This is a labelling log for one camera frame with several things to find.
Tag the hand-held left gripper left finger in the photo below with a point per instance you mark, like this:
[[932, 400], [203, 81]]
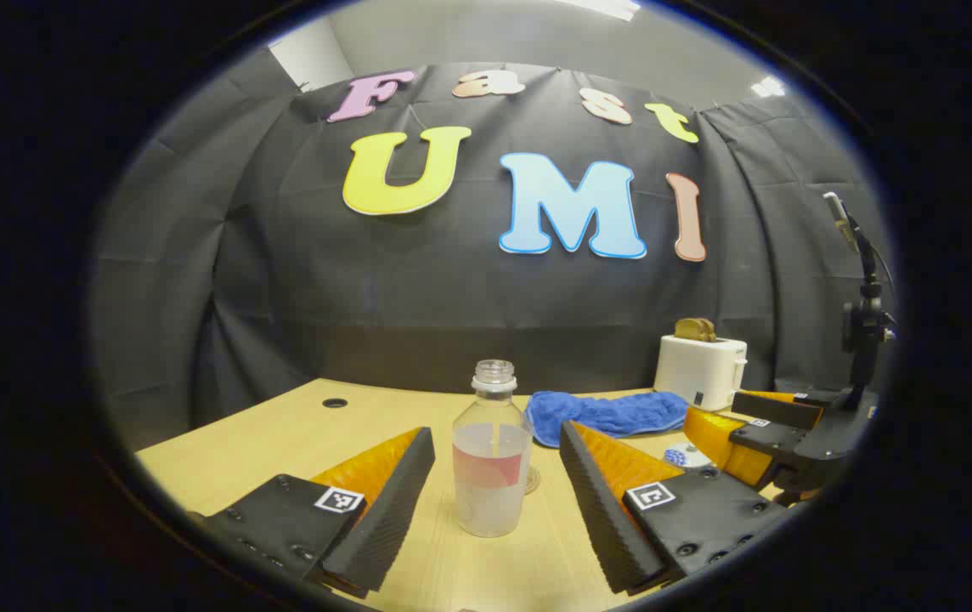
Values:
[[392, 510]]

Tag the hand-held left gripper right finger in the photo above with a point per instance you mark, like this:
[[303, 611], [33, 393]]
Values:
[[601, 510]]

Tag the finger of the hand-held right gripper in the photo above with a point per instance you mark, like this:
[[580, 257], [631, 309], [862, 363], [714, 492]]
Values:
[[779, 410], [720, 442]]

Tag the round brown coaster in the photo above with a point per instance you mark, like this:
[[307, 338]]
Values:
[[532, 481]]

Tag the clear plastic water bottle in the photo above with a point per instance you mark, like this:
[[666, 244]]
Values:
[[490, 501]]

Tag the white toaster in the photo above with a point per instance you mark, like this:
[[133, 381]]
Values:
[[698, 370]]

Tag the blue towel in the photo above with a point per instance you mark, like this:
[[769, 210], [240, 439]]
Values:
[[613, 412]]

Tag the brown toast slice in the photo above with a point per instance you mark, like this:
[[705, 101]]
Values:
[[686, 331], [709, 332]]

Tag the black backdrop cloth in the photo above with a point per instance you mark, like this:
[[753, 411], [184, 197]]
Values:
[[324, 280]]

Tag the ceiling light panel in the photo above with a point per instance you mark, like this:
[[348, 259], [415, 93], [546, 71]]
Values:
[[605, 7], [768, 86]]

